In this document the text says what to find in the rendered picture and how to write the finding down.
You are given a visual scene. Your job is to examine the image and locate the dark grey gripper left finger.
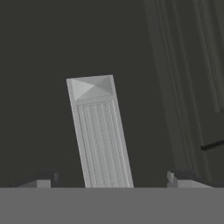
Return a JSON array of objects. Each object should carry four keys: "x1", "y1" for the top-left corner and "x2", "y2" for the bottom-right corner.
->
[{"x1": 15, "y1": 168, "x2": 61, "y2": 189}]

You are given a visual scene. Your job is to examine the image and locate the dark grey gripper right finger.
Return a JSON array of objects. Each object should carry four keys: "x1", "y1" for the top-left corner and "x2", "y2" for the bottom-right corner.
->
[{"x1": 166, "y1": 170, "x2": 217, "y2": 189}]

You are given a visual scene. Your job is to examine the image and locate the pale grey fluted column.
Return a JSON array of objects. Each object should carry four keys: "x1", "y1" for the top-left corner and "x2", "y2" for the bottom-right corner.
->
[{"x1": 66, "y1": 73, "x2": 135, "y2": 189}]

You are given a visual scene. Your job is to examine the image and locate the dark grey cabinet door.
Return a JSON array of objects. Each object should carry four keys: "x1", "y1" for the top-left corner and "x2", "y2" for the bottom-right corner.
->
[{"x1": 142, "y1": 0, "x2": 224, "y2": 189}]

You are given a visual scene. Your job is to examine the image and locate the black cabinet door handle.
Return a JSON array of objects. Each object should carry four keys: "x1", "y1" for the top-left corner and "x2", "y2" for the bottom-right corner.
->
[{"x1": 200, "y1": 139, "x2": 224, "y2": 151}]

